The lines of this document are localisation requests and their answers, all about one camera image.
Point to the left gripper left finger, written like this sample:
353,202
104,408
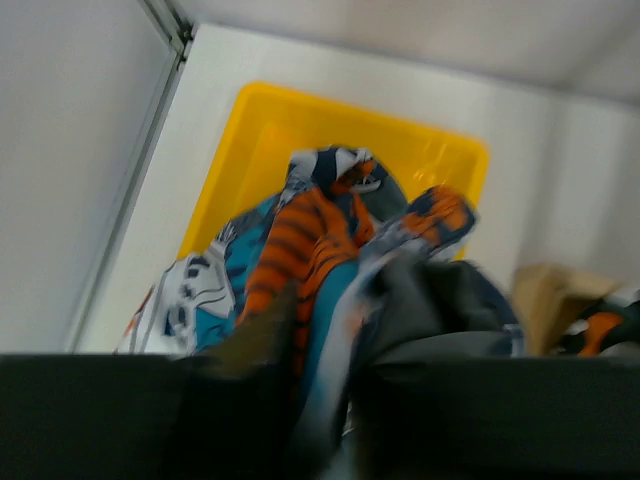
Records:
233,419

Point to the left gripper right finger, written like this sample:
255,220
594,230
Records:
440,350

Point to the blue patterned print shorts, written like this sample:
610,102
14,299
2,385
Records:
360,269

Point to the black orange camouflage shorts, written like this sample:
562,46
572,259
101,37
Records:
607,327

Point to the wooden clothes rack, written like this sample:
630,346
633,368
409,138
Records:
548,298

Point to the yellow plastic tray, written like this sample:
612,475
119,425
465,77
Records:
268,123

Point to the aluminium frame post left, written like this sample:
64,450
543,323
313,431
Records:
177,31

